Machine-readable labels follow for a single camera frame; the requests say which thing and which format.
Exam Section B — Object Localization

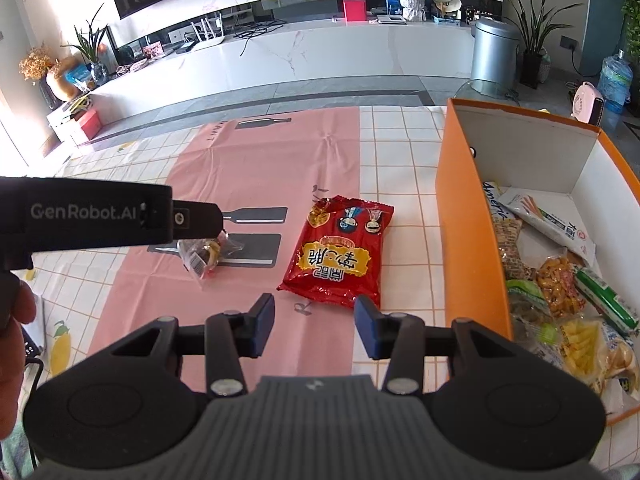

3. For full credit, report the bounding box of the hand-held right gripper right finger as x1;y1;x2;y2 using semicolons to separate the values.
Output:
353;295;522;396

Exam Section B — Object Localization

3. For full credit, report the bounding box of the green and white snack packet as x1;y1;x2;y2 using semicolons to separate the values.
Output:
574;266;640;334

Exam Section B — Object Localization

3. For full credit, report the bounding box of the hanging green vine plant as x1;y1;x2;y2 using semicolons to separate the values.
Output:
589;0;640;63

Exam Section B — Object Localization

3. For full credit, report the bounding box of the white router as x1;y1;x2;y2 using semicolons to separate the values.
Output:
191;16;227;52

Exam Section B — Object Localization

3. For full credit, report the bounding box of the clear packet of orange snacks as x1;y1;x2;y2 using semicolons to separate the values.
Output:
536;256;587;319

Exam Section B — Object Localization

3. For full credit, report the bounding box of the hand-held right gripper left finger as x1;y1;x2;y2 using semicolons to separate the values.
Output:
106;293;277;397

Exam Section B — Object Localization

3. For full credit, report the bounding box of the blue water bottle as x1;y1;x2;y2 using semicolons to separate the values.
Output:
597;50;634;114

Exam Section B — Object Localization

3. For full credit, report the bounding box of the orange vase with dried flowers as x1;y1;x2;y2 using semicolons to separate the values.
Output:
19;44;83;107

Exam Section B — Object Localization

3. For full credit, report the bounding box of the green clear packet of nuts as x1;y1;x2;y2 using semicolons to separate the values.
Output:
505;279;557;342

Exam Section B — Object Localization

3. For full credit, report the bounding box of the white biscuit stick packet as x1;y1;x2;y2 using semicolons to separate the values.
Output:
499;186;597;267

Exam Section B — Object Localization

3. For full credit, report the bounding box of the potted long-leaf plant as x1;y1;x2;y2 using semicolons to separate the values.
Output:
491;0;568;89

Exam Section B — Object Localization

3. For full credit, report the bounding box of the pink and white heater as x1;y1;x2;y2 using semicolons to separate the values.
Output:
572;81;606;126

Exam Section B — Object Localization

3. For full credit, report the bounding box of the pink printed table mat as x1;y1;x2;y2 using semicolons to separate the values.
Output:
87;106;362;392

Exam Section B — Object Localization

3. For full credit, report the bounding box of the brown patterned snack packet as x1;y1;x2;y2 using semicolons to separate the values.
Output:
492;215;532;282

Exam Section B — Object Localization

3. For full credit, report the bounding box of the green plant in glass vase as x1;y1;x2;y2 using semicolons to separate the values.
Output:
61;4;110;87

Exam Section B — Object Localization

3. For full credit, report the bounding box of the silver trash can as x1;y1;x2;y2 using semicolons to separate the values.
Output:
472;17;522;84

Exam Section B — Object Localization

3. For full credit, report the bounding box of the red storage box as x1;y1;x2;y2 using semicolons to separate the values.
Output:
74;109;104;139

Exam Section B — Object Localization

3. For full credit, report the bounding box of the red snack bag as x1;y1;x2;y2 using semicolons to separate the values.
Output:
276;194;397;311

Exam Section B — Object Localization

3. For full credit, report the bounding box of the orange cardboard box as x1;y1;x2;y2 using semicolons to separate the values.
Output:
434;98;640;428

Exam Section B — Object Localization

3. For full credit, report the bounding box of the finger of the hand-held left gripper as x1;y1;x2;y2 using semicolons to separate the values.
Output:
172;200;228;242

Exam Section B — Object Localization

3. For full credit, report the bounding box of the yellow chips packet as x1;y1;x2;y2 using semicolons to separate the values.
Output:
559;319;617;397

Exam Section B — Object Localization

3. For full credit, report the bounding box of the person's left hand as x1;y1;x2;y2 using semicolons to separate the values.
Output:
0;271;37;413

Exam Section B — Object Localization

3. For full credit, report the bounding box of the white marble media cabinet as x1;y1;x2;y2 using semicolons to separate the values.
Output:
47;22;477;147

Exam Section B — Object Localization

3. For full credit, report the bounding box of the yellow and white snack bag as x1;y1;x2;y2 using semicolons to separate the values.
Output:
481;181;512;222

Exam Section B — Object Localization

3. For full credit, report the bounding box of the clear packet of dark snacks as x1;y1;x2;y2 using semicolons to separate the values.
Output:
176;236;247;282

